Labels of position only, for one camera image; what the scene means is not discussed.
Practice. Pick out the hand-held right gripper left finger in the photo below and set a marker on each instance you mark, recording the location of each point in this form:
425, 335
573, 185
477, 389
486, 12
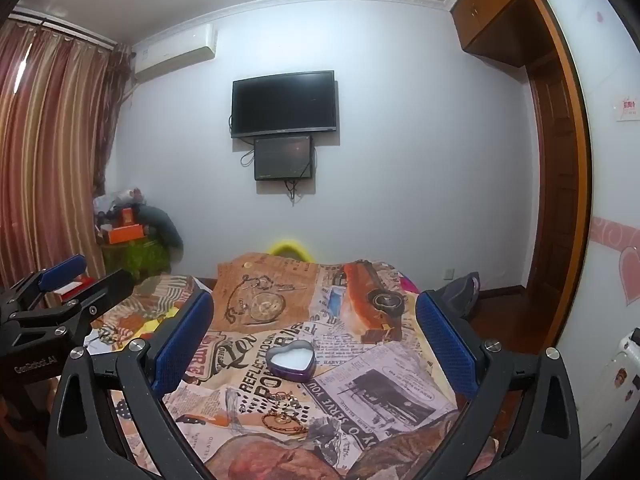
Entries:
185, 340

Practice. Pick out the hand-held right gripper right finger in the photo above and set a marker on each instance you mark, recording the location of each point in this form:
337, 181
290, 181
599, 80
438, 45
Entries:
445, 345

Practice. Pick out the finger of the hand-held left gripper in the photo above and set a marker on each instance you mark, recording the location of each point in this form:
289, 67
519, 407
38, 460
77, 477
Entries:
62, 266
107, 290

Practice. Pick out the purple heart-shaped tin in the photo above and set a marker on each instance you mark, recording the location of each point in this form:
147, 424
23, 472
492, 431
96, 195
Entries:
287, 374

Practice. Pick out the red box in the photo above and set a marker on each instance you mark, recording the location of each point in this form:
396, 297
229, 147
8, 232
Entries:
70, 294

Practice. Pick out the green cloth table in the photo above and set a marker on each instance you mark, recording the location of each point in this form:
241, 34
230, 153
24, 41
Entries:
135, 260

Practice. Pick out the dark shoe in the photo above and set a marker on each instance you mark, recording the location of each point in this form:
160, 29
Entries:
462, 292

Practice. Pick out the orange box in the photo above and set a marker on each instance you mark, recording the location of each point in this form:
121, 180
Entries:
127, 234

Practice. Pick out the grey plush cushion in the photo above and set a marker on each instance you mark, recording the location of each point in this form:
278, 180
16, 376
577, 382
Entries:
165, 225

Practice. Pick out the clutter pile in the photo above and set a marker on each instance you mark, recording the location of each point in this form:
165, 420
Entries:
120, 197

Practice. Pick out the newspaper print blanket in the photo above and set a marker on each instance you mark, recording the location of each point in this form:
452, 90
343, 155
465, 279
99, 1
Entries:
350, 375

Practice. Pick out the striped red curtain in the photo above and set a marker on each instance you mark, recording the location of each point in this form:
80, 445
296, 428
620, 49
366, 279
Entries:
45, 135

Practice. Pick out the dark patterned curtain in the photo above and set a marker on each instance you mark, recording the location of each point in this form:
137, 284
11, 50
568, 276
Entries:
119, 110

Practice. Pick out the white appliance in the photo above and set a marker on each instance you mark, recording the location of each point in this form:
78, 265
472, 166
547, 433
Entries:
625, 360

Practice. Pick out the small black monitor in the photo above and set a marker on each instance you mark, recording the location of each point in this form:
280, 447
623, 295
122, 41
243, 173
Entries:
282, 159

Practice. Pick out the wooden door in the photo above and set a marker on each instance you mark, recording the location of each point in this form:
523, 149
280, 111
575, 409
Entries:
575, 160

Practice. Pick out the white wardrobe door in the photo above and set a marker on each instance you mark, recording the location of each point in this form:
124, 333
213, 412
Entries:
615, 185

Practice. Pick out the white air conditioner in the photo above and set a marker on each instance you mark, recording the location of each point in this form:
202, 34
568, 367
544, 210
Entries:
175, 52

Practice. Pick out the paper sticker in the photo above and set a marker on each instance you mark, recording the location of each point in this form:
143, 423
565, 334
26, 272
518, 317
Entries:
629, 110

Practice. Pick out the wooden overhead cabinet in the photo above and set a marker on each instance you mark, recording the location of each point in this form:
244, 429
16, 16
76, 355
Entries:
495, 5

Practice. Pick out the white wall socket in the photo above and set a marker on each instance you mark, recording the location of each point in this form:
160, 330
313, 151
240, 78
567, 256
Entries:
448, 273

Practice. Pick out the black wall television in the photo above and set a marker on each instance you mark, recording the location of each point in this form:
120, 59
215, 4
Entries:
282, 104

